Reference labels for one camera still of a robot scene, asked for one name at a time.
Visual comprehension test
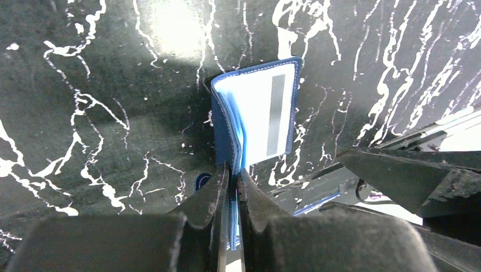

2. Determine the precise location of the blue leather card holder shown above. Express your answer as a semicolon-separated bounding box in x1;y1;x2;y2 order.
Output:
210;57;302;250

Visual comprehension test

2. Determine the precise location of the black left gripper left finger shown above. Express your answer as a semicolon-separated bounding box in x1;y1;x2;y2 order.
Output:
6;163;230;271

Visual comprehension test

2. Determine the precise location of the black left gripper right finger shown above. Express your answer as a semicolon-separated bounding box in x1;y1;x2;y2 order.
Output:
237;170;429;271

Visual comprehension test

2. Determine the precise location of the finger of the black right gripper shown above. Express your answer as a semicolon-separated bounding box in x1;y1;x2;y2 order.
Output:
338;148;480;218
319;202;480;271

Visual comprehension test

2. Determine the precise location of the gold credit card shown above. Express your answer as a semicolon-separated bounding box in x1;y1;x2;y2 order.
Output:
244;63;296;165

